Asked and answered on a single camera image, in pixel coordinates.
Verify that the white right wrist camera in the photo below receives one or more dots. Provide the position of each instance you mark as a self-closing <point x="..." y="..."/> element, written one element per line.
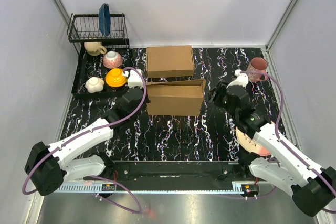
<point x="241" y="79"/>

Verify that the blue plate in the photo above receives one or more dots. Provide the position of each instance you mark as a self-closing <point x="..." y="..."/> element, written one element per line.
<point x="104" y="19"/>

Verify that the cream pink floral plate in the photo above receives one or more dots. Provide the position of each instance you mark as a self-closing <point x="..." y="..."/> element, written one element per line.
<point x="250" y="145"/>

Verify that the orange yellow ribbed bowl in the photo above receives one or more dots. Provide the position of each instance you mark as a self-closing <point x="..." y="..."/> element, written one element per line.
<point x="115" y="78"/>

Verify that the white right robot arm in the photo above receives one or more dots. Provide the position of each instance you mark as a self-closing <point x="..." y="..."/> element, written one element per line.
<point x="310" y="186"/>

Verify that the black wire dish rack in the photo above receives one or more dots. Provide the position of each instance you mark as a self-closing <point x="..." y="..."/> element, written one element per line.
<point x="84" y="30"/>

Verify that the closed brown cardboard box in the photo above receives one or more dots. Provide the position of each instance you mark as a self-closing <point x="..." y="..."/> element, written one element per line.
<point x="169" y="61"/>

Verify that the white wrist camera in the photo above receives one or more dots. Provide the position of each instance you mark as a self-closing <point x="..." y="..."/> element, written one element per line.
<point x="133" y="79"/>
<point x="241" y="79"/>

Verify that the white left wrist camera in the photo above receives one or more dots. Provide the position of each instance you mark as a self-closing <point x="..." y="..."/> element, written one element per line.
<point x="133" y="79"/>

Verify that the brown cardboard box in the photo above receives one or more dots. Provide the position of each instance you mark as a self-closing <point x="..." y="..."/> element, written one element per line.
<point x="169" y="61"/>
<point x="176" y="98"/>

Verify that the white flower-shaped cup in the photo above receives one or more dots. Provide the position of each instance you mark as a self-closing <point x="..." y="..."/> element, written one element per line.
<point x="94" y="84"/>

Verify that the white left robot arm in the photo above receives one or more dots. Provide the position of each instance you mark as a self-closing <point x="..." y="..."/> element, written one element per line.
<point x="49" y="166"/>

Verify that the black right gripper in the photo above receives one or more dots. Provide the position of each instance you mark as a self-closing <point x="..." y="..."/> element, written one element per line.
<point x="219" y="89"/>

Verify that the pink patterned bowl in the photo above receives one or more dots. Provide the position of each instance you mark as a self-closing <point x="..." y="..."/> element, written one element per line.
<point x="112" y="60"/>

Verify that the cream ceramic mug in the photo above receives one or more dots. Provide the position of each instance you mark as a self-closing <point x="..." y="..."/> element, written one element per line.
<point x="95" y="48"/>

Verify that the pink patterned mug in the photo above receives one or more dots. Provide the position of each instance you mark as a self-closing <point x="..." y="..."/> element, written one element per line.
<point x="258" y="65"/>

